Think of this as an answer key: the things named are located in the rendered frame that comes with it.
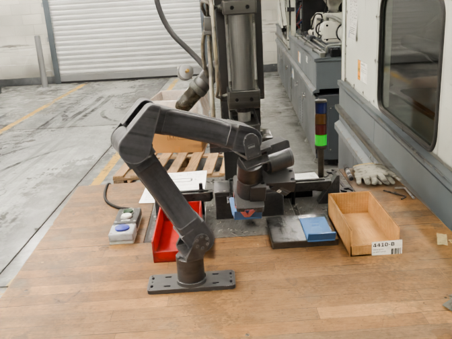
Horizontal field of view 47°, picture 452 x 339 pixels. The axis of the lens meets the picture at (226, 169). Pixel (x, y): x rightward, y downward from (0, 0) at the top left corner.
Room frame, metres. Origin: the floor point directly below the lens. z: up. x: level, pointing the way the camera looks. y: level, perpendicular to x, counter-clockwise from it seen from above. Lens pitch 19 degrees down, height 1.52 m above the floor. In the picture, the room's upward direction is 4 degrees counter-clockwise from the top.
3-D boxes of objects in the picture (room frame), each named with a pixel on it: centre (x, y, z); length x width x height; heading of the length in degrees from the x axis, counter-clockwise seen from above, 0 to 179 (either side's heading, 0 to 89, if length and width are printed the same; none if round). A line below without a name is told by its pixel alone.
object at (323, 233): (1.24, -0.23, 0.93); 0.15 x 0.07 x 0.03; 0
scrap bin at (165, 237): (1.28, 0.14, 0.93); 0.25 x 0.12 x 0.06; 0
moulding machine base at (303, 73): (7.12, -1.43, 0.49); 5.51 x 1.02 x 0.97; 177
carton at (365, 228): (1.25, -0.35, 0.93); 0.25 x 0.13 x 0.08; 0
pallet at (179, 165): (4.66, 0.40, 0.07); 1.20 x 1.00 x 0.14; 174
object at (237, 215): (1.26, -0.05, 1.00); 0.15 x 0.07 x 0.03; 3
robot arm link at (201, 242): (1.05, 0.09, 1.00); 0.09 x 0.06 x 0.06; 21
